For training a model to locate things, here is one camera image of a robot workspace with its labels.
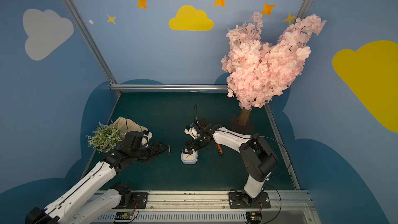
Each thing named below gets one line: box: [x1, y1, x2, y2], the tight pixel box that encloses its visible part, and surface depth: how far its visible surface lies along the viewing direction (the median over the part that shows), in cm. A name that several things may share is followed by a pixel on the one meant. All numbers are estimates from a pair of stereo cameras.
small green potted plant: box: [86, 119, 123, 153], surface depth 80 cm
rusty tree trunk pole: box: [238, 108, 251, 127], surface depth 98 cm
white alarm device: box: [180, 147, 199, 165], surface depth 87 cm
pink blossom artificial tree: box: [220, 11, 327, 110], surface depth 58 cm
